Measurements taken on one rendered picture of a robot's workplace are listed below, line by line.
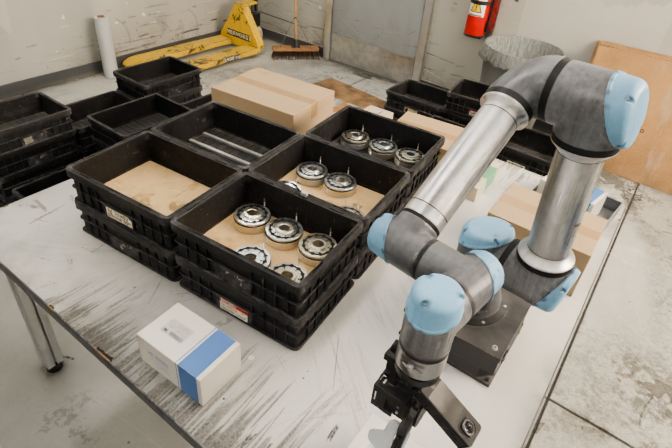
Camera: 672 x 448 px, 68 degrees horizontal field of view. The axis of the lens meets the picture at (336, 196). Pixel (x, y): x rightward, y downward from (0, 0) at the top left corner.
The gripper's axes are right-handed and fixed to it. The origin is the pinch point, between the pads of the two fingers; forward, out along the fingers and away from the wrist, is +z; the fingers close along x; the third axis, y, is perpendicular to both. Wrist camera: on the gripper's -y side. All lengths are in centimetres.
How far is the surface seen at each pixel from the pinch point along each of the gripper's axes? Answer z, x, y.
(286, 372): 18.1, -7.0, 33.8
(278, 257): 5, -25, 52
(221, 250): -5, -10, 57
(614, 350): 89, -147, -38
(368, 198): 5, -64, 50
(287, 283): -4.8, -11.4, 38.0
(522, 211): 2, -87, 9
